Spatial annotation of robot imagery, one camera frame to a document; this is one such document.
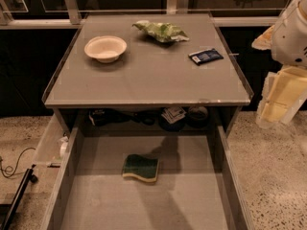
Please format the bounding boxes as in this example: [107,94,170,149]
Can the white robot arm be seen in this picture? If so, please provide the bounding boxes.
[251,0,307,128]

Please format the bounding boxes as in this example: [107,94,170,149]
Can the black items inside cabinet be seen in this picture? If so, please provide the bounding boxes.
[88,106,209,132]

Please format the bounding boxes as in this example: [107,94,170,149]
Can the white paper card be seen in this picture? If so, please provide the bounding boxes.
[161,106,186,124]

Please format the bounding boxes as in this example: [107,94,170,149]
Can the black cable on floor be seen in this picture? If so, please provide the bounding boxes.
[0,147,36,179]

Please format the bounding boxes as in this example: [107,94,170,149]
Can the crumpled green chip bag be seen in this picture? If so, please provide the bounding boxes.
[133,20,189,43]

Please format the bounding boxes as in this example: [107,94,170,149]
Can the black stand leg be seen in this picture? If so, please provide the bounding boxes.
[0,168,37,230]

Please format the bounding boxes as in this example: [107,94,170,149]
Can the white paper bowl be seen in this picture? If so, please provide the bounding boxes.
[84,35,127,63]

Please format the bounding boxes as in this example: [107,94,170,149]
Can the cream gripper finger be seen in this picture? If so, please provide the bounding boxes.
[251,26,274,50]
[256,65,307,128]

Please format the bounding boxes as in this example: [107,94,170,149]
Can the green and yellow sponge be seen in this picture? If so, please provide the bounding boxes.
[122,154,159,183]

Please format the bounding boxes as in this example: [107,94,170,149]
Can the open grey top drawer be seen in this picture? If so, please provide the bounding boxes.
[41,125,254,230]

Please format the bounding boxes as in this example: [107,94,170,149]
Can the metal window frame rail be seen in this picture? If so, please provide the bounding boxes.
[0,0,293,28]

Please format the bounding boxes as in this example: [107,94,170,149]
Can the grey cabinet with counter top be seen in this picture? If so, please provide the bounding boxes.
[43,13,252,130]

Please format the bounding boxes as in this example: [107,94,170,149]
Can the dark blue snack packet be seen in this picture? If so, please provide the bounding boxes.
[188,48,224,65]

